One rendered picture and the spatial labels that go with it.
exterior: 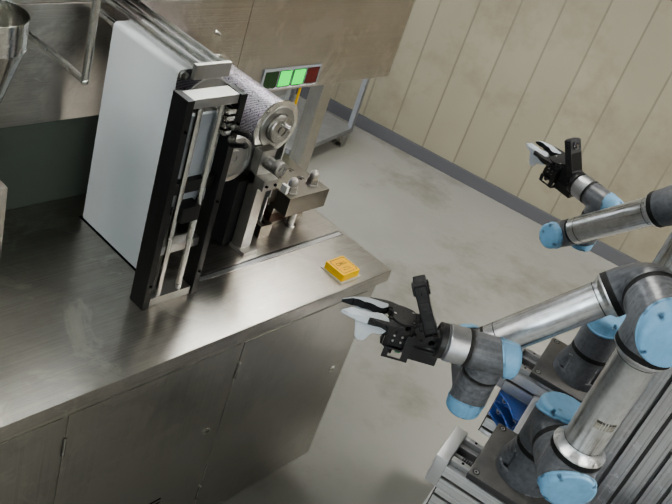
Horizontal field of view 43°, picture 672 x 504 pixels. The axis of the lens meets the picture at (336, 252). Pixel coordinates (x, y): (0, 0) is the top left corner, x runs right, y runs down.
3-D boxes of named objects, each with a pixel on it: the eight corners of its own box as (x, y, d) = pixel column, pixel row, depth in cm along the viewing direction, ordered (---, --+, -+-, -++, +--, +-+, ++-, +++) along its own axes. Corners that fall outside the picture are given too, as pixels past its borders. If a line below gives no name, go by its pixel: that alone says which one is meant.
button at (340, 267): (341, 282, 227) (343, 275, 226) (323, 267, 231) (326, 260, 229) (357, 276, 232) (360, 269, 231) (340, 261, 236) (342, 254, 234)
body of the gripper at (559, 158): (536, 178, 257) (564, 200, 250) (545, 154, 252) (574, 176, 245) (553, 174, 261) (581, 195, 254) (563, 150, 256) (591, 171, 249)
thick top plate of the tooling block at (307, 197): (284, 217, 232) (290, 199, 229) (195, 144, 251) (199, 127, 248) (323, 206, 244) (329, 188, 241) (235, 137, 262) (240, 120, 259)
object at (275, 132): (269, 147, 211) (272, 123, 206) (264, 143, 212) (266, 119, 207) (291, 138, 216) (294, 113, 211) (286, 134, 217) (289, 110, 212)
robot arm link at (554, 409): (562, 431, 201) (588, 391, 194) (572, 474, 189) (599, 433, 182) (515, 418, 200) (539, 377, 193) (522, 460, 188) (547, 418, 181)
